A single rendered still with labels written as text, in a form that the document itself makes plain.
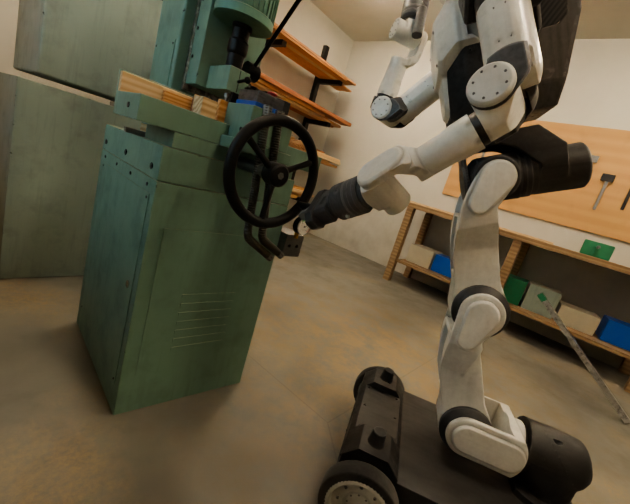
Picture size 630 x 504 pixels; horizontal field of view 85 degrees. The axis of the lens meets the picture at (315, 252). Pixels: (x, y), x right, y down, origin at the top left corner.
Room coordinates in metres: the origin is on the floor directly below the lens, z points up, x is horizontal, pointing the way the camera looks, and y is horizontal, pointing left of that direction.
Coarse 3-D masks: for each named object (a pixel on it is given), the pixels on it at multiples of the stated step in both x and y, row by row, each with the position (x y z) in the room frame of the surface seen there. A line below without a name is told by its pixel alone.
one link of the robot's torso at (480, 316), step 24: (480, 312) 0.84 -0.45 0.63; (504, 312) 0.84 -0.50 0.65; (456, 336) 0.86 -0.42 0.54; (480, 336) 0.84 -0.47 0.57; (456, 360) 0.87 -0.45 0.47; (480, 360) 0.88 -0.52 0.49; (456, 384) 0.89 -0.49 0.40; (480, 384) 0.87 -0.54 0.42; (456, 408) 0.87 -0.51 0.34; (480, 408) 0.87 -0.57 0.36
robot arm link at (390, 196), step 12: (348, 180) 0.79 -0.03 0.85; (396, 180) 0.75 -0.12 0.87; (348, 192) 0.77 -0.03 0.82; (360, 192) 0.76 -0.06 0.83; (372, 192) 0.73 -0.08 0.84; (384, 192) 0.73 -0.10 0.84; (396, 192) 0.74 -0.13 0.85; (348, 204) 0.77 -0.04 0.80; (360, 204) 0.77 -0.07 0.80; (372, 204) 0.76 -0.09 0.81; (384, 204) 0.75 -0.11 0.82; (396, 204) 0.75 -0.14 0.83
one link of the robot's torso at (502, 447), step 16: (496, 416) 0.96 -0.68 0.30; (512, 416) 0.90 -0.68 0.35; (448, 432) 0.84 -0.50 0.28; (464, 432) 0.82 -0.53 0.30; (480, 432) 0.82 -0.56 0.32; (496, 432) 0.82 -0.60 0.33; (512, 432) 0.83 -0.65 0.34; (464, 448) 0.82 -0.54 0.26; (480, 448) 0.81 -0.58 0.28; (496, 448) 0.81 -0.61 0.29; (512, 448) 0.80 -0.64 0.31; (496, 464) 0.80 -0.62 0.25; (512, 464) 0.79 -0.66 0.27
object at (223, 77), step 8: (216, 72) 1.12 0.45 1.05; (224, 72) 1.09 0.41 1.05; (232, 72) 1.07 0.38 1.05; (240, 72) 1.09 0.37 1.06; (208, 80) 1.15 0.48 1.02; (216, 80) 1.12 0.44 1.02; (224, 80) 1.08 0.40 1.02; (232, 80) 1.08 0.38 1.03; (208, 88) 1.15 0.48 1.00; (216, 88) 1.11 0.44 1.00; (224, 88) 1.07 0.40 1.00; (232, 88) 1.08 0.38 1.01; (240, 88) 1.10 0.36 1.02; (224, 96) 1.12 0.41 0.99
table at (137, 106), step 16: (128, 96) 0.87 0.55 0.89; (144, 96) 0.81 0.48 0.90; (128, 112) 0.85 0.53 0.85; (144, 112) 0.81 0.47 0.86; (160, 112) 0.84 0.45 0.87; (176, 112) 0.87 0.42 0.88; (192, 112) 0.89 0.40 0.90; (176, 128) 0.87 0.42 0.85; (192, 128) 0.90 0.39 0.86; (208, 128) 0.93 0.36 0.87; (224, 128) 0.96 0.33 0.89; (224, 144) 0.94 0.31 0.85; (288, 160) 1.02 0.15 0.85; (304, 160) 1.18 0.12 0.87; (320, 160) 1.24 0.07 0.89
